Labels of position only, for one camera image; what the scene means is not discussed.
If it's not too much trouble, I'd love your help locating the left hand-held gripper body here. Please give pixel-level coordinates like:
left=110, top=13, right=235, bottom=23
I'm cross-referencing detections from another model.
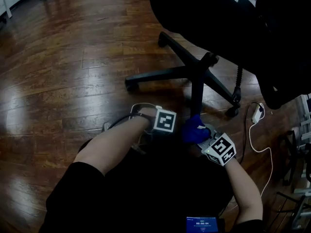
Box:
left=130, top=102, right=177, bottom=133

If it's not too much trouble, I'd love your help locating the white cable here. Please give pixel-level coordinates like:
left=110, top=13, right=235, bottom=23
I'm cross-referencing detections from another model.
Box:
left=248, top=122, right=274, bottom=196

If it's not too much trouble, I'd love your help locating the black coiled cord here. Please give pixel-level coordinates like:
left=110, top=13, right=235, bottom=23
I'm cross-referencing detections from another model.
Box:
left=232, top=66, right=243, bottom=105

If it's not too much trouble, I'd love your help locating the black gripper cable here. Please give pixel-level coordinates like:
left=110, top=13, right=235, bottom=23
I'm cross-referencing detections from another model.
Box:
left=106, top=114, right=138, bottom=131

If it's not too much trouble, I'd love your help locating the person's right forearm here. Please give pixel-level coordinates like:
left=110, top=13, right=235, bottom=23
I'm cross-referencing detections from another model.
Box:
left=225, top=158, right=264, bottom=224

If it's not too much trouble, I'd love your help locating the blue cloth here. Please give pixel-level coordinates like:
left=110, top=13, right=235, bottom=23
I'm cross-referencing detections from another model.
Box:
left=182, top=114, right=211, bottom=144

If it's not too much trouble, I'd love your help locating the black office chair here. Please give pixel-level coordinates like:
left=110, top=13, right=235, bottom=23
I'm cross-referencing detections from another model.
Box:
left=124, top=0, right=311, bottom=118

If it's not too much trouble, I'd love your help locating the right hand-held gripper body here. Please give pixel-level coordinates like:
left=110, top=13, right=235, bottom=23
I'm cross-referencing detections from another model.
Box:
left=194, top=124, right=237, bottom=167

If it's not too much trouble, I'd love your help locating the phone with blue screen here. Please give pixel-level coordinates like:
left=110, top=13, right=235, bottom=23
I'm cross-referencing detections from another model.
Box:
left=186, top=216, right=225, bottom=233

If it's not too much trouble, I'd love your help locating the person's left forearm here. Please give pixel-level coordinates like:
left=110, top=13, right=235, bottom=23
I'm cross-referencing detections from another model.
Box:
left=72, top=107, right=157, bottom=177

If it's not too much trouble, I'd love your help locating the black metal stand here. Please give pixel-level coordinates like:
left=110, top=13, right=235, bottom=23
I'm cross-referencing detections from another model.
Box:
left=279, top=130, right=298, bottom=186

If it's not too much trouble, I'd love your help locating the grey metal rack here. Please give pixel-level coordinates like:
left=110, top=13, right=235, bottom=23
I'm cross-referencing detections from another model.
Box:
left=293, top=93, right=311, bottom=230

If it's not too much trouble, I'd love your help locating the black left wrist strap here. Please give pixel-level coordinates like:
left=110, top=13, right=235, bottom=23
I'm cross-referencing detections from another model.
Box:
left=135, top=111, right=156, bottom=119

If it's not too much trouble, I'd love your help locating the thin black cable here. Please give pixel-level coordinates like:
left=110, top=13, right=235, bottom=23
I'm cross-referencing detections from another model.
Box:
left=239, top=101, right=264, bottom=165

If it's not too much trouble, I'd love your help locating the white power adaptor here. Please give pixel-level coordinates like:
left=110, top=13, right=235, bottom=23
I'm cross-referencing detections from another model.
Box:
left=251, top=102, right=265, bottom=124

